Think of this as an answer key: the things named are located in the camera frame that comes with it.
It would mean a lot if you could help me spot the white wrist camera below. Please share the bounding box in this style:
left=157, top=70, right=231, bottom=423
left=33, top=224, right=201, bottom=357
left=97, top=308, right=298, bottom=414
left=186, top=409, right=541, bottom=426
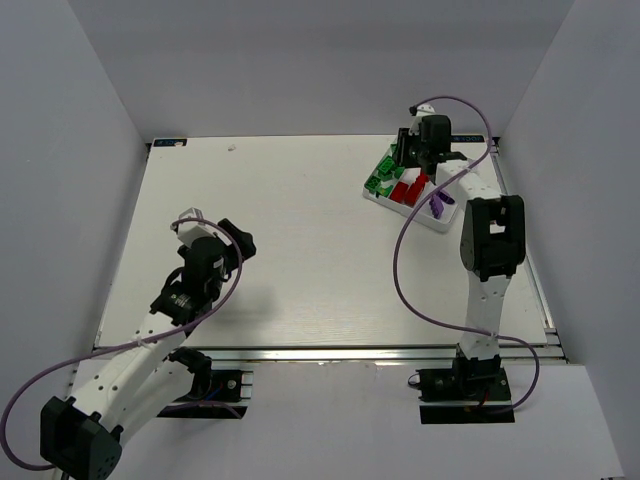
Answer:
left=170, top=207, right=218, bottom=249
left=409, top=102, right=436, bottom=135

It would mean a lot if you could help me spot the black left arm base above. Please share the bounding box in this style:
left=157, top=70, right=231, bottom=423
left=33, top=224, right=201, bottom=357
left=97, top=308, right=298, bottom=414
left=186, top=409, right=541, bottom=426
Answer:
left=157, top=347, right=254, bottom=420

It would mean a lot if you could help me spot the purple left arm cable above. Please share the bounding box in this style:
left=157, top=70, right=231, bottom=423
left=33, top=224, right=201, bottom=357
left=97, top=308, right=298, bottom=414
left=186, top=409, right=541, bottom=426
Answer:
left=2, top=218, right=249, bottom=472

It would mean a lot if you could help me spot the purple small lego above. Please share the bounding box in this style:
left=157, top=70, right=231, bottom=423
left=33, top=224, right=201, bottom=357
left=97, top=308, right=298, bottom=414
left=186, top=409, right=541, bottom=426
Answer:
left=429, top=196, right=445, bottom=219

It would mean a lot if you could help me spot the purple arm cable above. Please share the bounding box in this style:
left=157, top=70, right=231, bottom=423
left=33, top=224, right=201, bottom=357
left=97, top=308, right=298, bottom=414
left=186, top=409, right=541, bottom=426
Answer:
left=2, top=218, right=249, bottom=472
left=392, top=95, right=541, bottom=414

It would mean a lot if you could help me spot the purple round lego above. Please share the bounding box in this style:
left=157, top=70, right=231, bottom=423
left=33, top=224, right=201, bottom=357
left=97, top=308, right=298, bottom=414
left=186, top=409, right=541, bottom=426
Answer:
left=438, top=191, right=455, bottom=205

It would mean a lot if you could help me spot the blue table label left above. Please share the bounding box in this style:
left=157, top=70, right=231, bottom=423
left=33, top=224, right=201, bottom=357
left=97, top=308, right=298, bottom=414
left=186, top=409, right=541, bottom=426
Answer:
left=152, top=138, right=188, bottom=148

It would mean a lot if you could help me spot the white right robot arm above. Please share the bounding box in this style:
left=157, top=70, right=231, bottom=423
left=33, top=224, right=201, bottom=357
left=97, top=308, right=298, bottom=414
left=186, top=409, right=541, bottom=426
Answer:
left=396, top=110, right=526, bottom=361

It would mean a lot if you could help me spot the small green rounded lego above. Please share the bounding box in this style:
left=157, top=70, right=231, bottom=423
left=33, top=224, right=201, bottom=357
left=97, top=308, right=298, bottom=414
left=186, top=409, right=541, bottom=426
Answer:
left=375, top=185, right=394, bottom=198

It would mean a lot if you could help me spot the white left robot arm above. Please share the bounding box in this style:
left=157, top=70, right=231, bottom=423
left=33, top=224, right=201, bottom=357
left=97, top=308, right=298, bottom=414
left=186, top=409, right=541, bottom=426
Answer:
left=40, top=211, right=257, bottom=479

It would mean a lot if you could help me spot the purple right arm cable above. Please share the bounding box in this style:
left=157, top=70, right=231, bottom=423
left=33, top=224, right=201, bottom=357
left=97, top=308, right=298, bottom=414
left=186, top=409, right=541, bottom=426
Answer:
left=392, top=95, right=541, bottom=414

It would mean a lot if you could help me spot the white divided tray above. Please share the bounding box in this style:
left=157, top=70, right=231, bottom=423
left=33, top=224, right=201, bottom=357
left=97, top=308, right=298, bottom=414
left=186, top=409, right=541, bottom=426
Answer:
left=362, top=142, right=458, bottom=233

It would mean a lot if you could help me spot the green long lego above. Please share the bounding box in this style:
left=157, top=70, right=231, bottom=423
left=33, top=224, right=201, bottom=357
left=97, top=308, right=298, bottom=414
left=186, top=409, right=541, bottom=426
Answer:
left=380, top=167, right=405, bottom=182
left=376, top=156, right=397, bottom=177

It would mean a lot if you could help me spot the green long lego top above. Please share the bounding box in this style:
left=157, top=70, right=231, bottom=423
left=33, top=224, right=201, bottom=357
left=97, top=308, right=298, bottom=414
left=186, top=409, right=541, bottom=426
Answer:
left=380, top=167, right=405, bottom=182

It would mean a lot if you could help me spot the small red lego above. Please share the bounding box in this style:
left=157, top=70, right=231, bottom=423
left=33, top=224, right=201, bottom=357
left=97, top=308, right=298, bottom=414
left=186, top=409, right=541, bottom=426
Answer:
left=389, top=182, right=410, bottom=204

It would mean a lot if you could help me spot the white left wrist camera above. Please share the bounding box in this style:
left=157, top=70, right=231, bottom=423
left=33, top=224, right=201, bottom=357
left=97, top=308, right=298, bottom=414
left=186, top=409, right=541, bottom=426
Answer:
left=170, top=207, right=218, bottom=249

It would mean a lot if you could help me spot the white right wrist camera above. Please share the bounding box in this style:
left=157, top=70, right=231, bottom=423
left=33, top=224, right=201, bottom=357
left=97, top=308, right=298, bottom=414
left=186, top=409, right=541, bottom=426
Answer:
left=409, top=102, right=436, bottom=135

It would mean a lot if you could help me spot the blue table label right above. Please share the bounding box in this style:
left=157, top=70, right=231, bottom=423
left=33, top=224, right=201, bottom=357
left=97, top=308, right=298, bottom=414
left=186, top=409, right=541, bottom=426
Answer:
left=451, top=135, right=486, bottom=144

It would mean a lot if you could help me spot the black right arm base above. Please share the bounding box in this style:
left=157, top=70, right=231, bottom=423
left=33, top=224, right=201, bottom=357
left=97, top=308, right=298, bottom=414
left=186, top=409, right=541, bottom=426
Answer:
left=407, top=353, right=515, bottom=425

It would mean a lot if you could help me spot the green square lego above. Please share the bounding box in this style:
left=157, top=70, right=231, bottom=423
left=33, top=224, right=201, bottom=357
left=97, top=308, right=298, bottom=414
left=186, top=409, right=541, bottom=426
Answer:
left=364, top=175, right=381, bottom=194

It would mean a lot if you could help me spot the red rectangular lego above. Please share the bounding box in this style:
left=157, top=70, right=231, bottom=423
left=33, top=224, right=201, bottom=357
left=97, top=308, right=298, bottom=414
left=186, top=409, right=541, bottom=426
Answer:
left=404, top=173, right=429, bottom=207

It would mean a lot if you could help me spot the blue table label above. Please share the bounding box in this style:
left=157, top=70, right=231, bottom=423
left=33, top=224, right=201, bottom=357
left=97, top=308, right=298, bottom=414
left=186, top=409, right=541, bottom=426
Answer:
left=451, top=135, right=486, bottom=144
left=152, top=138, right=188, bottom=148

